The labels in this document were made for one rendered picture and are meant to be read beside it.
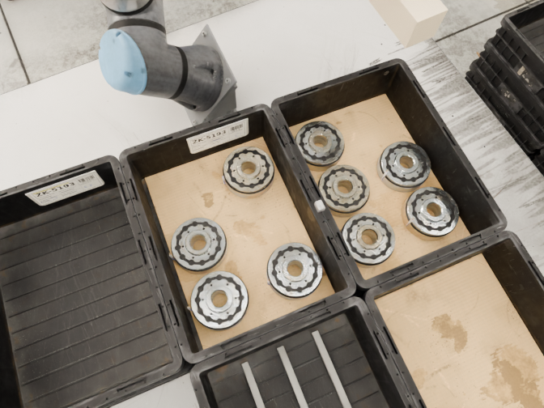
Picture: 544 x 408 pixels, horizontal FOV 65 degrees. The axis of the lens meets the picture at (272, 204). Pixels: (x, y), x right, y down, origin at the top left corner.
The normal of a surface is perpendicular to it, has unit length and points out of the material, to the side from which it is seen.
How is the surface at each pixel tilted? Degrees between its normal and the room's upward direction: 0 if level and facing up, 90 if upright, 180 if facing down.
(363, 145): 0
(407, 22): 90
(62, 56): 0
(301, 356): 0
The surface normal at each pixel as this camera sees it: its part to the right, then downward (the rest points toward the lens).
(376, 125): 0.03, -0.36
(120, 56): -0.66, 0.18
